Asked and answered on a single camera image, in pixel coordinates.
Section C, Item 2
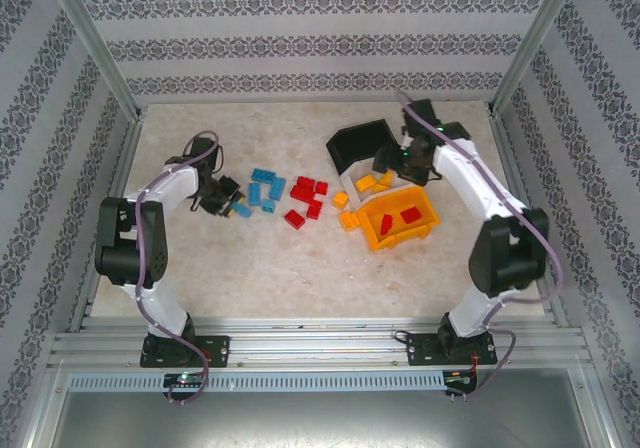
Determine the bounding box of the yellow plastic bin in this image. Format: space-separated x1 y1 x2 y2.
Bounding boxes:
355 185 442 253

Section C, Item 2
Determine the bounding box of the black plastic bin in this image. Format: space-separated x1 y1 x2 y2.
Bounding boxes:
325 117 401 175

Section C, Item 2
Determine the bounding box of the white plastic bin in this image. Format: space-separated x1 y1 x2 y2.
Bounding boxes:
339 160 416 209

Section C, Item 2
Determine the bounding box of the small circuit board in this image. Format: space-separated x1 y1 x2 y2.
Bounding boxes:
163 373 209 388
444 370 479 387

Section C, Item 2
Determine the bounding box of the grey sheet metal tray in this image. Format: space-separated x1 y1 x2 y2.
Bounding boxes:
29 390 614 448

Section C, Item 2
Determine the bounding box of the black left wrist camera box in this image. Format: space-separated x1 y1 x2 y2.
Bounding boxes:
215 175 242 205

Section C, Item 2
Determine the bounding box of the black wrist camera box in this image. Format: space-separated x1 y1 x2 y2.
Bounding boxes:
373 142 402 174
215 175 242 205

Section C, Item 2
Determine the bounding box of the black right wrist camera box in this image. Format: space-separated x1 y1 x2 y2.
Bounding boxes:
373 142 402 174

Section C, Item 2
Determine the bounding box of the aluminium side rail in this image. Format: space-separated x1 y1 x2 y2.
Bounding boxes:
67 112 146 332
489 110 571 327

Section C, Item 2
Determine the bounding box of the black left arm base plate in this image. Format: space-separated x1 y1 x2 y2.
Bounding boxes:
141 335 232 369

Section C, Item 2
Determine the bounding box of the aluminium extrusion mounting rail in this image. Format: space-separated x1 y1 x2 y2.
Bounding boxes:
47 315 591 369

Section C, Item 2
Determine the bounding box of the aluminium frame post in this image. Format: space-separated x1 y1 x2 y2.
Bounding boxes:
487 0 586 117
39 0 146 124

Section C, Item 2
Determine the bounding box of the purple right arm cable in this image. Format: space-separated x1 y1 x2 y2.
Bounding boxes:
397 90 566 404

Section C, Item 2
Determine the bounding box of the grey slotted cable duct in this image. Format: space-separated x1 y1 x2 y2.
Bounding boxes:
67 371 446 393

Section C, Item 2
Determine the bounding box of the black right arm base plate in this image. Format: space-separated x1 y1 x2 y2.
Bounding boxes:
405 331 499 368

